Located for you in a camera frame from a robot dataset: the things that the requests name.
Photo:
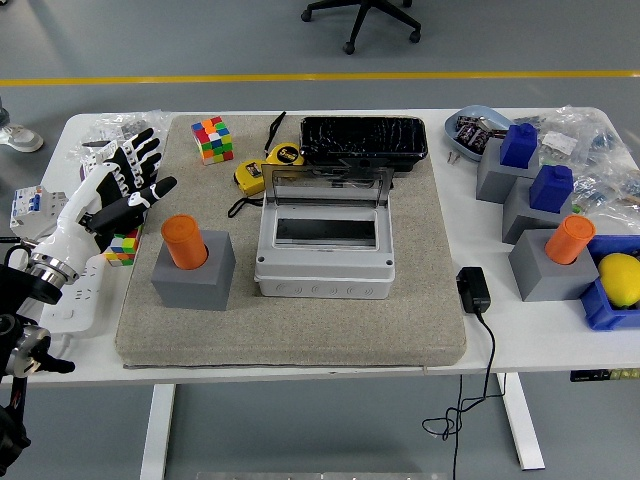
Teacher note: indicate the white purple package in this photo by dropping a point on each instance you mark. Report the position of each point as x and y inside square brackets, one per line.
[92, 162]

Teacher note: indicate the black power adapter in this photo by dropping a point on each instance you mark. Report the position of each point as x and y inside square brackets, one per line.
[474, 290]

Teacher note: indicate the clear bag of parts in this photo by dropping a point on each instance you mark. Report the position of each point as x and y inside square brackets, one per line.
[605, 192]
[575, 130]

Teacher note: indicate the blue plastic block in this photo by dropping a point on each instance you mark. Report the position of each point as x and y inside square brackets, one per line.
[519, 147]
[550, 190]

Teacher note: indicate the white table leg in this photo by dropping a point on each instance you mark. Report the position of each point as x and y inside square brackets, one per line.
[157, 430]
[522, 425]

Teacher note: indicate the grey block holder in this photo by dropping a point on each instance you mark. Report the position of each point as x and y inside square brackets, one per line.
[495, 181]
[540, 281]
[520, 222]

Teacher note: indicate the large colourful puzzle cube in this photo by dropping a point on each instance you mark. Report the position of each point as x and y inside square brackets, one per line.
[212, 140]

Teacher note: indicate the black table control panel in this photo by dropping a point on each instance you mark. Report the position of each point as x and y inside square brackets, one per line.
[590, 376]

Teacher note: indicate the yellow tape measure 5m label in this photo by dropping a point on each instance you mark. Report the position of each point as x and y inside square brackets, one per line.
[285, 154]

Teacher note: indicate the orange cylinder battery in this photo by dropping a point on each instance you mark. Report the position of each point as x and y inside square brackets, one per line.
[182, 242]
[570, 240]

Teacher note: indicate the clear bag of screws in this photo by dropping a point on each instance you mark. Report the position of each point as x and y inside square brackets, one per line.
[115, 125]

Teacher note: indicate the light blue dish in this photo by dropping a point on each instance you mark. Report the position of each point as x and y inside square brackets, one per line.
[451, 132]

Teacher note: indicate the smoky transparent box lid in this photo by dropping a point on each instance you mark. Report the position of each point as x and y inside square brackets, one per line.
[325, 192]

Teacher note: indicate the blue storage bin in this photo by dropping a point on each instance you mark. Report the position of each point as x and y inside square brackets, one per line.
[605, 316]

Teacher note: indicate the black plastic tray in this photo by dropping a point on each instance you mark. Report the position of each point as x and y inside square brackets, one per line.
[365, 137]

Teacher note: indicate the white sneaker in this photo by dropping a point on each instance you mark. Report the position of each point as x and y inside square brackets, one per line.
[20, 137]

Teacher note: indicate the yellow lemon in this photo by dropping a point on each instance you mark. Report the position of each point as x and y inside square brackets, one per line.
[621, 280]

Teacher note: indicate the white circuit breaker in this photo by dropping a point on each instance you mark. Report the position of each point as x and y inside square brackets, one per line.
[30, 205]

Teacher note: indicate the small colourful puzzle cube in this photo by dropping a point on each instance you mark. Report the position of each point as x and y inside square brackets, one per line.
[122, 254]

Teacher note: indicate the grey white electrical box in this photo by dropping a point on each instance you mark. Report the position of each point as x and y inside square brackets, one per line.
[325, 285]

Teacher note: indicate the grey-brown mat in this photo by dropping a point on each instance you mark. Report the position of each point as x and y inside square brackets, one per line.
[300, 335]

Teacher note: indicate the grey block with round hole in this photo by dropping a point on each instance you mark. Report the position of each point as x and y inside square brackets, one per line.
[200, 291]

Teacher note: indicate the purple foil packet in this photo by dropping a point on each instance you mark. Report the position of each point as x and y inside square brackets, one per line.
[479, 139]
[465, 131]

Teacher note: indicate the yellow tape measure plain face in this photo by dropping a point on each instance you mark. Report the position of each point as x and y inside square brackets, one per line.
[250, 177]

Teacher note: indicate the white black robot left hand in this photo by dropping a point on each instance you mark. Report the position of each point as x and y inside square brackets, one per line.
[75, 210]

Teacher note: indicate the white power strip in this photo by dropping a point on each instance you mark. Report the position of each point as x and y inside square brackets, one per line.
[75, 310]

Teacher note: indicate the small metal screws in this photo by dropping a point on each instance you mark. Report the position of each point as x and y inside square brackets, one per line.
[453, 157]

